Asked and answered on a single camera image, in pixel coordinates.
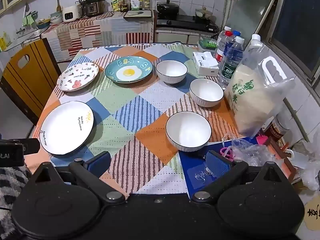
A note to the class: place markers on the black gas stove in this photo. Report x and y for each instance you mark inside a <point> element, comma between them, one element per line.
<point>180,21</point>

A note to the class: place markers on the grey fuzzy clothing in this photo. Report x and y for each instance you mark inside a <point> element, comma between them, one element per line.
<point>12,180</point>

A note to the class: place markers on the clear plastic bag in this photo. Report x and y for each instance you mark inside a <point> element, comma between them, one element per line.
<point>250,150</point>

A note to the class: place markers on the cooking oil bottle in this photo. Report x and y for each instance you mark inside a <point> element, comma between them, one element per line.
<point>132,2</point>
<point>147,2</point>
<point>123,3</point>
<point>139,0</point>

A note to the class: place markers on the yellow food packet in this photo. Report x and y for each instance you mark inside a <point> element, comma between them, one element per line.
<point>115,4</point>

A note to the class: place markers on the white plate with sun print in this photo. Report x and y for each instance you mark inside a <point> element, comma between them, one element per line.
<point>66,127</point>

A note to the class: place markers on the blue cap water bottle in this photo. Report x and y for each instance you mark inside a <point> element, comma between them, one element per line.
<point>236,33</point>

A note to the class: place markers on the white cap water bottle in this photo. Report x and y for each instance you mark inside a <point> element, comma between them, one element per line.
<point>226,28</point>

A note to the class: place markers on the green plastic basket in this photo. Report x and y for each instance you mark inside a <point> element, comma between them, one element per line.
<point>207,43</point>

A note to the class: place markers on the round paper tag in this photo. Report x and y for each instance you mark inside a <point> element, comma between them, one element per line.
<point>313,212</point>

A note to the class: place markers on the wooden spatula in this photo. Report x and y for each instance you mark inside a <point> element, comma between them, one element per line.
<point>58,5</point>

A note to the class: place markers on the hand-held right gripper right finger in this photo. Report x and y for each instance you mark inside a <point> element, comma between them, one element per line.
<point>217,163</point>

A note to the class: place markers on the checkered tablecloth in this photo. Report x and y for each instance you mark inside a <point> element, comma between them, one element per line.
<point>130,110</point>

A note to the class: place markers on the small white pot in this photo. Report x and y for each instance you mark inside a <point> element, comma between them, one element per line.
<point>202,12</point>

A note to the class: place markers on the cutting board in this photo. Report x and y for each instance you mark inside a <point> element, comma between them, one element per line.
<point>137,15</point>

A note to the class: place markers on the dark pressure cooker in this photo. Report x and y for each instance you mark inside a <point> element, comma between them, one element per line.
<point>93,6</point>

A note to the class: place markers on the black wok with lid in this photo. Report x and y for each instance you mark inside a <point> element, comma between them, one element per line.
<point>167,6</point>

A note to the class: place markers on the stack of small bowls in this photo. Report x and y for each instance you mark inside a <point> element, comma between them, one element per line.
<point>56,17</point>

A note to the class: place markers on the brown jar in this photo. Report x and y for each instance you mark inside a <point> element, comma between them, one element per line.
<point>277,130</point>

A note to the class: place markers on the red cap water bottle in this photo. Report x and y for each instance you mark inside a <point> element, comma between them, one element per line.
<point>221,47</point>

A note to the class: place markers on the grey metal panel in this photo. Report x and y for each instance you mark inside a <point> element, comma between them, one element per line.
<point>255,5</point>

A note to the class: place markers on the white tissue pack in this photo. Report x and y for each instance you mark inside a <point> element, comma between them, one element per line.
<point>206,63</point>

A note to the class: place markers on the green cloth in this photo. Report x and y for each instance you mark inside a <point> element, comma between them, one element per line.
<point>28,20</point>

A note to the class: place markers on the green label water bottle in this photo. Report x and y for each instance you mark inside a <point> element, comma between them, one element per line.
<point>231,62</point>

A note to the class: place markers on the white plastic bag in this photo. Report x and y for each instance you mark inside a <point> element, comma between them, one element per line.
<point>310,165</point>

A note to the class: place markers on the striped counter cloth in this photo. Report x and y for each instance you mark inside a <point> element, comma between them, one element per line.
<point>100,32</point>

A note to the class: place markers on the window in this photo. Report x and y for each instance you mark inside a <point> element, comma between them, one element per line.
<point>297,17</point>

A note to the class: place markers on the pink plastic piece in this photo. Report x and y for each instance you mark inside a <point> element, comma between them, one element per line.
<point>262,140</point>

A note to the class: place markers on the wooden chair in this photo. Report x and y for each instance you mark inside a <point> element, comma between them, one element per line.
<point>27,85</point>

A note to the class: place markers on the white plate with bunny print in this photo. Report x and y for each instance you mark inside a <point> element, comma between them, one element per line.
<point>77,76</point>

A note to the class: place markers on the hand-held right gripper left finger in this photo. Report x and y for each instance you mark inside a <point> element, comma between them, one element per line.
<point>100,160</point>

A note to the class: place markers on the clear bag of rice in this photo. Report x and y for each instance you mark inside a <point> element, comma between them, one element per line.
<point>250,92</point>

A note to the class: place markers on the white bowl with dark rim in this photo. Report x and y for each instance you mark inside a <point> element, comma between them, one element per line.
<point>188,130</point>
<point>206,91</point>
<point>171,70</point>

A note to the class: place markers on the blue plastic sheet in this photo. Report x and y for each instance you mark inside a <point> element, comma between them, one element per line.
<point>195,172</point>

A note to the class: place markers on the blue plate with egg print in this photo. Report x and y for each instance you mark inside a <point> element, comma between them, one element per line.
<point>128,68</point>

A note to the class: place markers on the blue bowl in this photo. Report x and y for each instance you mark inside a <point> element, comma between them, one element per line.
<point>43,24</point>

